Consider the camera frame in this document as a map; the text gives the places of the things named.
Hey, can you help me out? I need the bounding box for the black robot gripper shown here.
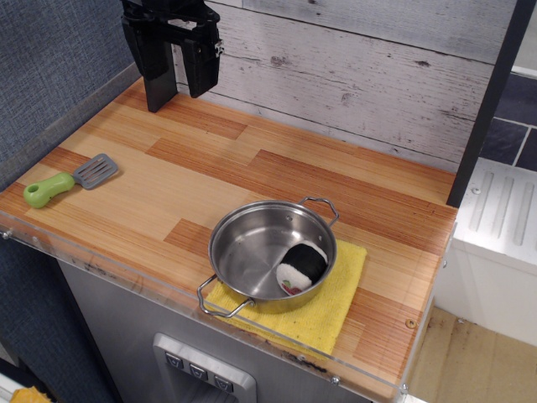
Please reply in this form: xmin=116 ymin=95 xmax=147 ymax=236
xmin=122 ymin=1 xmax=222 ymax=98

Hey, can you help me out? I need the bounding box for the green handled grey toy spatula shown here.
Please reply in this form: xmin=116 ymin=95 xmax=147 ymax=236
xmin=23 ymin=154 xmax=118 ymax=208

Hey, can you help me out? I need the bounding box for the yellow object at bottom corner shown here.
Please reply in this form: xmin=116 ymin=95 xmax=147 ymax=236
xmin=9 ymin=387 xmax=51 ymax=403

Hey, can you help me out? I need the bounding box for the stainless steel pot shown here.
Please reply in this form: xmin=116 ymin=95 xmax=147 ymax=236
xmin=198 ymin=196 xmax=337 ymax=318

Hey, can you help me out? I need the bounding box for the clear acrylic table edge guard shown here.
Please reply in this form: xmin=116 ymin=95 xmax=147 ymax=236
xmin=1 ymin=213 xmax=409 ymax=402

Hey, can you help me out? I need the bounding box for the black white plush sushi toy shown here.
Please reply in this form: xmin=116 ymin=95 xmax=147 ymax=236
xmin=276 ymin=241 xmax=328 ymax=296

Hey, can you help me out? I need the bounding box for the yellow cloth mat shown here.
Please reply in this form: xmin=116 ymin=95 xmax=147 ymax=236
xmin=227 ymin=239 xmax=368 ymax=354

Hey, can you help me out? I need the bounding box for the grey dispenser button panel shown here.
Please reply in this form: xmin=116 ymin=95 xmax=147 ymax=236
xmin=153 ymin=332 xmax=258 ymax=402

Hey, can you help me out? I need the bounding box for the white toy sink cabinet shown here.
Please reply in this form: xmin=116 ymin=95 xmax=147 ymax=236
xmin=434 ymin=159 xmax=536 ymax=344

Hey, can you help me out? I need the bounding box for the black left frame post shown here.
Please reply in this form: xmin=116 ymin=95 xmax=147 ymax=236
xmin=143 ymin=69 xmax=178 ymax=113

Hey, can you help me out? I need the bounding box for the black frame post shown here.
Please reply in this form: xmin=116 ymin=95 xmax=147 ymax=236
xmin=446 ymin=0 xmax=536 ymax=207
xmin=143 ymin=69 xmax=178 ymax=113

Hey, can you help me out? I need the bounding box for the black right frame post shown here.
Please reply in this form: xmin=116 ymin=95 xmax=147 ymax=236
xmin=446 ymin=0 xmax=536 ymax=207

